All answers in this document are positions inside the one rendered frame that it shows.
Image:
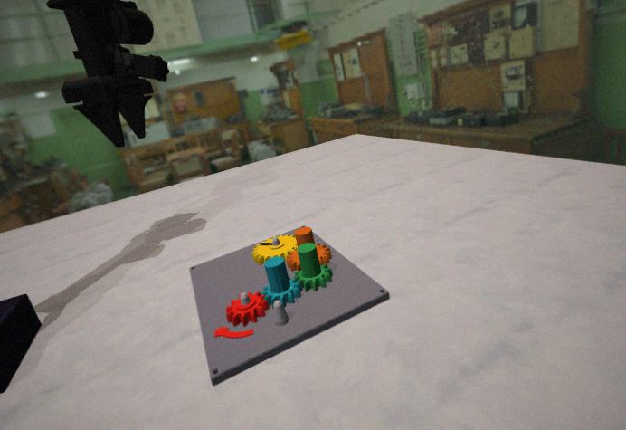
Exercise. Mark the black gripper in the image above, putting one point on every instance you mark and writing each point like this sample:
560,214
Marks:
104,95

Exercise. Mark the orange gear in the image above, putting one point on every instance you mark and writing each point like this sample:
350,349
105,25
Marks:
304,235

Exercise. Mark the red curved arrow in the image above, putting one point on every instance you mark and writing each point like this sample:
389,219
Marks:
224,332

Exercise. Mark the yellow gear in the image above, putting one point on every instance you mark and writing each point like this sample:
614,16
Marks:
266,250

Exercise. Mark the red gear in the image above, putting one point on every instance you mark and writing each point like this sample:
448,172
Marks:
238,313

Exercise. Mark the teal gear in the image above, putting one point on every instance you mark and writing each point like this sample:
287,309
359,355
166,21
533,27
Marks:
281,286

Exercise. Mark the green gear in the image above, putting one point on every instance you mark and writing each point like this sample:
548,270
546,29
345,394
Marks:
312,274

